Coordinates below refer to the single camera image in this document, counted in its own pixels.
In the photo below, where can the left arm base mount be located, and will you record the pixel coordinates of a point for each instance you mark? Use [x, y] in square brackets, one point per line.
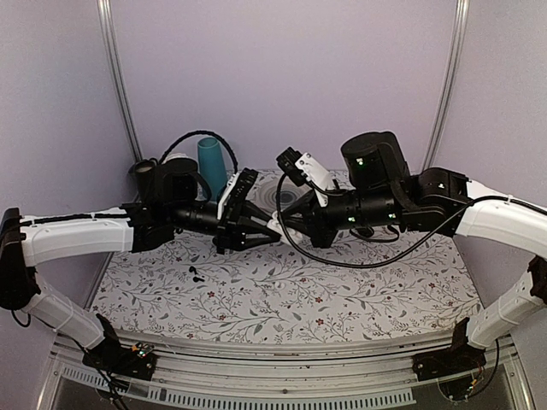
[138, 361]

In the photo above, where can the right aluminium corner post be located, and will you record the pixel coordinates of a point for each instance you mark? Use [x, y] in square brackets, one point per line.
[454, 58]

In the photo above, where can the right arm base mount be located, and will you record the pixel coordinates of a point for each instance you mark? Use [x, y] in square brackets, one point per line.
[460, 356]

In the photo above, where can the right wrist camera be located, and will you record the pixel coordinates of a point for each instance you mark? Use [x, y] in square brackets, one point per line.
[287, 161]

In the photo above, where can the aluminium corner post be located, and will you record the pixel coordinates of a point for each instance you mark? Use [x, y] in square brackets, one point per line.
[104, 8]
[454, 58]

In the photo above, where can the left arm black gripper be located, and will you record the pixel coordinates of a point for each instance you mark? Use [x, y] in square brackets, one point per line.
[233, 230]

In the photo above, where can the teal cylindrical vase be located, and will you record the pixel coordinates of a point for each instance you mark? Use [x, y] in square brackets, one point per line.
[211, 165]

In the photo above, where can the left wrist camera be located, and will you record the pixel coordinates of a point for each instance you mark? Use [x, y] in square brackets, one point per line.
[236, 190]

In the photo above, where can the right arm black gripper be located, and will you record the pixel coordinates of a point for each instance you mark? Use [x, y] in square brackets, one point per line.
[320, 236]

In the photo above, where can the black cylindrical vase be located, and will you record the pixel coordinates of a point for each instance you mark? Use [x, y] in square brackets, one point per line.
[144, 175]

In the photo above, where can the aluminium front rail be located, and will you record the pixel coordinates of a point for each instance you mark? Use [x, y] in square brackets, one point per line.
[194, 374]

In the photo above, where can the white oval charging case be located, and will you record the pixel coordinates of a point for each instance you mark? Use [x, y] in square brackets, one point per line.
[274, 225]

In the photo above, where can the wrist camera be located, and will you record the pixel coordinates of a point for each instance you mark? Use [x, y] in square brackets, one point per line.
[236, 190]
[287, 161]

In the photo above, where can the grey spiral ceramic plate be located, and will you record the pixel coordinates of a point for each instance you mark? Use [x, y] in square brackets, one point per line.
[264, 192]

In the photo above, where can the white ribbed vase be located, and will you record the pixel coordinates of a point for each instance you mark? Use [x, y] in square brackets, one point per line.
[174, 156]

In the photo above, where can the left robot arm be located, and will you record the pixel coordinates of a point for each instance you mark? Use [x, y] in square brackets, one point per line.
[173, 197]

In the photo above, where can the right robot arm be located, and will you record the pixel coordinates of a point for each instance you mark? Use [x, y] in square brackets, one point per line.
[384, 192]

